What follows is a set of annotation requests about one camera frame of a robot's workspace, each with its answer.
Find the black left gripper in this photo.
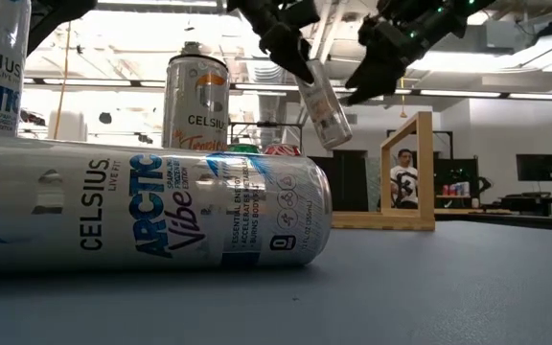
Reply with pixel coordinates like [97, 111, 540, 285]
[226, 0, 323, 85]

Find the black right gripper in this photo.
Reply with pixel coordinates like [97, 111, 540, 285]
[344, 0, 497, 107]

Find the white Celsius Tropical Vibe can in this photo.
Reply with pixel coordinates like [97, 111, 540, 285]
[294, 57, 354, 150]
[162, 52, 232, 152]

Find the red Coca-Cola can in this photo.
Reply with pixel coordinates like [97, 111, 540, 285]
[262, 143, 303, 158]

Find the wooden slatted shelf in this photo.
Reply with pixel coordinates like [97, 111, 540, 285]
[332, 111, 436, 233]

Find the green Sprite can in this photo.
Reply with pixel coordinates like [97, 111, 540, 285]
[226, 143, 262, 155]

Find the black dome fixture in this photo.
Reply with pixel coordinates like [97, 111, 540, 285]
[179, 41, 204, 57]

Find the person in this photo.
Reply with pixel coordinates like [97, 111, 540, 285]
[388, 148, 421, 211]

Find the black computer cabinet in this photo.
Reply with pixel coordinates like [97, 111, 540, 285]
[433, 157, 481, 210]

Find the black desk monitor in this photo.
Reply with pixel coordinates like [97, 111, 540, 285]
[515, 152, 552, 183]

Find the black office desk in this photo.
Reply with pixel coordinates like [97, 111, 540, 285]
[495, 191, 552, 218]

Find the blue grey table mat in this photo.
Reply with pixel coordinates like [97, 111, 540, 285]
[0, 218, 552, 345]

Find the white cylindrical tank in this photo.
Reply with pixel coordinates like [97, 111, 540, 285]
[47, 108, 89, 143]

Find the silver ribbed air duct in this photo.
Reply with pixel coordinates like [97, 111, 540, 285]
[237, 47, 290, 150]

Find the long light rail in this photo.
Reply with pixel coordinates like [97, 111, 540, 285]
[22, 77, 552, 102]

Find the yellow hanging cord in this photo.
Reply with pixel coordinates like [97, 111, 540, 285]
[53, 21, 75, 141]

